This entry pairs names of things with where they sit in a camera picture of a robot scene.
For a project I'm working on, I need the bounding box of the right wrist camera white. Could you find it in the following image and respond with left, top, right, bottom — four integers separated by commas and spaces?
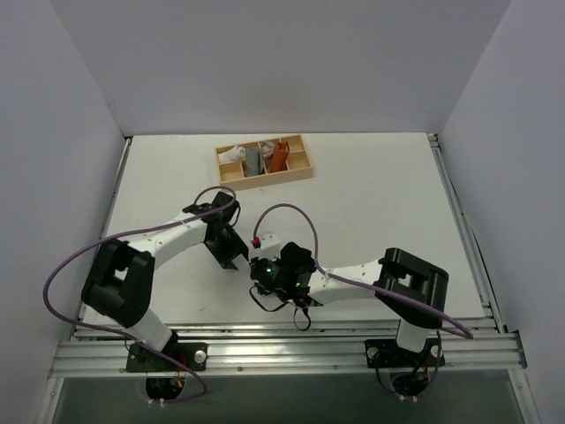
250, 231, 281, 261

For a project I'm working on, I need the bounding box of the aluminium frame rail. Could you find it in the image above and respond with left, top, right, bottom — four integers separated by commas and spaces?
49, 319, 527, 378

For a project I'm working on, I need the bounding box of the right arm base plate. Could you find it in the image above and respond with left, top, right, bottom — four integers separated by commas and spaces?
364, 337, 446, 368

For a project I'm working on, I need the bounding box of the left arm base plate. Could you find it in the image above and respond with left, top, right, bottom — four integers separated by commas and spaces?
125, 342, 208, 373

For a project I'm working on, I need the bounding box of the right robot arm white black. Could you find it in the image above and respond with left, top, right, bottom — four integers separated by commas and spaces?
250, 243, 449, 365

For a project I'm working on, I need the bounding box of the grey rolled cloth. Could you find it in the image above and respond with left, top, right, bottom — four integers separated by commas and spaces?
244, 148, 264, 178

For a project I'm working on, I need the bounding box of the orange rolled cloth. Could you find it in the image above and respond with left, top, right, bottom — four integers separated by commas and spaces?
269, 141, 290, 173

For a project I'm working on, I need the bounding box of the wooden compartment tray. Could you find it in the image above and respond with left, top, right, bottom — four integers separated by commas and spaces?
215, 134, 313, 190

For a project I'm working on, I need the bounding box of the black underwear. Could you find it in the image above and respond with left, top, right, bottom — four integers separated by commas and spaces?
276, 242, 317, 274

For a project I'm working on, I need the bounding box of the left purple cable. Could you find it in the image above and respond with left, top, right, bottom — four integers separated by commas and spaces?
42, 185, 239, 405

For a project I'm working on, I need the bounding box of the white rolled cloth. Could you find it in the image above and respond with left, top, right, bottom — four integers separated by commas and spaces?
218, 145, 245, 163

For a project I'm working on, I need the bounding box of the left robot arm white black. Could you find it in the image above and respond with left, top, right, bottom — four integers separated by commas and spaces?
81, 192, 249, 370

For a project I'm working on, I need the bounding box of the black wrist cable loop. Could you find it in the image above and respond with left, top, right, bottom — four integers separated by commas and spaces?
251, 284, 314, 332

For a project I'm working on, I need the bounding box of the pale patterned rolled cloth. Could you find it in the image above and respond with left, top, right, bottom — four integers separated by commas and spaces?
259, 140, 276, 158

